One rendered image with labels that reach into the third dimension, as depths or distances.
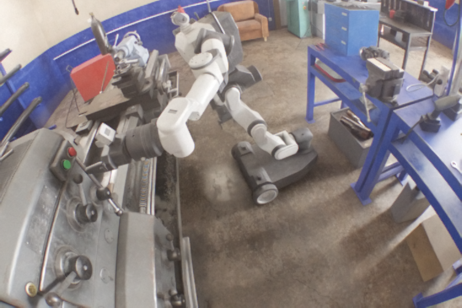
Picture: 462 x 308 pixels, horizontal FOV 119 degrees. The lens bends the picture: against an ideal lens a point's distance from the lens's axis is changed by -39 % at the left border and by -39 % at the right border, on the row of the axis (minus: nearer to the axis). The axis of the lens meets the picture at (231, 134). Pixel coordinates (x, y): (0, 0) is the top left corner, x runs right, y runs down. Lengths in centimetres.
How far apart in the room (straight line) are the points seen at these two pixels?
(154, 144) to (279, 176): 133
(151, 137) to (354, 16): 169
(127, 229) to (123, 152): 48
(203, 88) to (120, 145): 27
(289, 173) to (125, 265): 134
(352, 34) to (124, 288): 209
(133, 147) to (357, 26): 177
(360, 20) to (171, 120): 169
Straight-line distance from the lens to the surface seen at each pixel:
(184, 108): 54
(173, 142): 54
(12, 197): 67
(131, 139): 56
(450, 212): 133
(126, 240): 97
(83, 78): 443
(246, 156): 189
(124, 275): 92
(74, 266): 65
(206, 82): 64
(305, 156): 190
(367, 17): 198
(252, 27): 483
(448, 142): 135
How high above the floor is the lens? 157
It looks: 41 degrees down
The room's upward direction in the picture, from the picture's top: 13 degrees counter-clockwise
